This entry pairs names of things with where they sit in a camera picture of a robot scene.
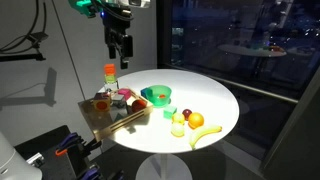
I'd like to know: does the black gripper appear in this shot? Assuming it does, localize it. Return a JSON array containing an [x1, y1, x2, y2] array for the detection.
[[100, 5, 133, 69]]

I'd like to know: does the yellow toy lemon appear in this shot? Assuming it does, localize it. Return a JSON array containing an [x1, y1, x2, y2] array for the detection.
[[171, 123, 185, 137]]

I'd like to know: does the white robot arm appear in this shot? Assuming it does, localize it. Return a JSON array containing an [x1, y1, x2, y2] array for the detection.
[[101, 0, 150, 69]]

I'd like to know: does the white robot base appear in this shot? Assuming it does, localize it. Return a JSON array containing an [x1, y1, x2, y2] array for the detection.
[[0, 132, 42, 180]]

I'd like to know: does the pink toy block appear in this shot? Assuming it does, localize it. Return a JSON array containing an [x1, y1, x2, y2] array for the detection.
[[118, 88, 131, 100]]

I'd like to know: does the blue toy block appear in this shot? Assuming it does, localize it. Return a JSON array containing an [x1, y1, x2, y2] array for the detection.
[[140, 88, 148, 99]]

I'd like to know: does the grey toy block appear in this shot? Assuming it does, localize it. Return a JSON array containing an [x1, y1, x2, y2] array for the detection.
[[112, 94, 125, 108]]

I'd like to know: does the red toy apple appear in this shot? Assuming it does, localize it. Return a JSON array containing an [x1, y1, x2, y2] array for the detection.
[[131, 99, 147, 113]]

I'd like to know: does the green plastic bowl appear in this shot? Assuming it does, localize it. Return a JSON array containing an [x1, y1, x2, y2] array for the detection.
[[146, 85, 172, 108]]

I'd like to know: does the green toy cube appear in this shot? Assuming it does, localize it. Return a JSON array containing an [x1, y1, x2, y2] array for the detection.
[[163, 105, 177, 119]]

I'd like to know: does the yellow toy peach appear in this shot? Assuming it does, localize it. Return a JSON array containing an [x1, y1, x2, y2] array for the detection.
[[172, 113, 185, 124]]

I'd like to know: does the dark red toy plum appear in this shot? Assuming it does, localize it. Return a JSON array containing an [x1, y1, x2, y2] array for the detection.
[[182, 109, 192, 121]]

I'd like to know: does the toy orange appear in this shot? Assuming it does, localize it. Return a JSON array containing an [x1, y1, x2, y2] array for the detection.
[[188, 112, 204, 129]]

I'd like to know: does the yellow toy banana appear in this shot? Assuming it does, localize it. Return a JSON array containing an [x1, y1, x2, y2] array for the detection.
[[189, 125, 222, 150]]

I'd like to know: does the orange stacking block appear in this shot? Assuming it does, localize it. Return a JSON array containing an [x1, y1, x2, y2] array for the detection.
[[104, 64, 116, 75]]

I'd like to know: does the green stacking block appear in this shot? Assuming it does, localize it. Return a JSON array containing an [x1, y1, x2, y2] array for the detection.
[[104, 75, 117, 84]]

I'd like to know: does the wooden shape sorter cube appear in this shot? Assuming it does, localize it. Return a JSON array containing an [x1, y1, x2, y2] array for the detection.
[[93, 93, 111, 112]]

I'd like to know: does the wooden tray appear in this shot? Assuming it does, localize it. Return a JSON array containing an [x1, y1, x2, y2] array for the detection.
[[78, 88, 153, 141]]

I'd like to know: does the purple spring clamp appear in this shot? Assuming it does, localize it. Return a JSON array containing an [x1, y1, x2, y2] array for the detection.
[[55, 132, 82, 156]]

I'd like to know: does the black equipment cart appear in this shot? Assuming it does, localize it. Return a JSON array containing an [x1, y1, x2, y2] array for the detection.
[[16, 125, 103, 180]]

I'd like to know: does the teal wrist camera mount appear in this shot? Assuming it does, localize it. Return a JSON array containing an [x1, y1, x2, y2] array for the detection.
[[68, 0, 100, 18]]

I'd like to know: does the black camera on stand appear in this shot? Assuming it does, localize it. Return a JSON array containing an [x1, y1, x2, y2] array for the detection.
[[0, 32, 48, 62]]

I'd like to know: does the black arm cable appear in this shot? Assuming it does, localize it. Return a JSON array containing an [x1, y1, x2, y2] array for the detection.
[[0, 0, 48, 53]]

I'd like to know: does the white table pedestal base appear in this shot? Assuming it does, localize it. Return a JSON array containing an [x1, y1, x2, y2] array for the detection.
[[135, 154, 193, 180]]

